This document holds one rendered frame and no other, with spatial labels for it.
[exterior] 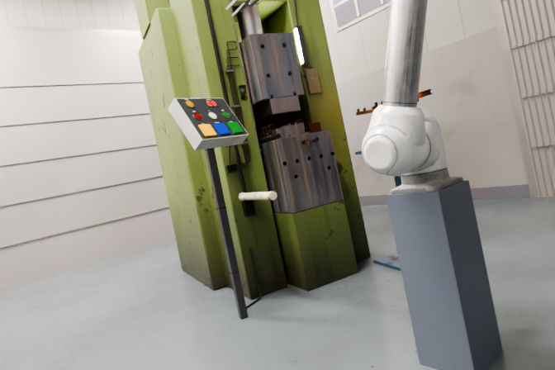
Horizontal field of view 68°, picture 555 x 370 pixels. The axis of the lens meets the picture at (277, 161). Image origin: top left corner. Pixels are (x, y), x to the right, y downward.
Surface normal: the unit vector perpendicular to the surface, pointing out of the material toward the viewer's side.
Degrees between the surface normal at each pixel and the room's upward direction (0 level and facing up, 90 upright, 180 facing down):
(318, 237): 90
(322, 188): 90
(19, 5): 90
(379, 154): 96
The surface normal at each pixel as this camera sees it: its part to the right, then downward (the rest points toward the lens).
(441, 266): -0.76, 0.15
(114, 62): 0.61, -0.12
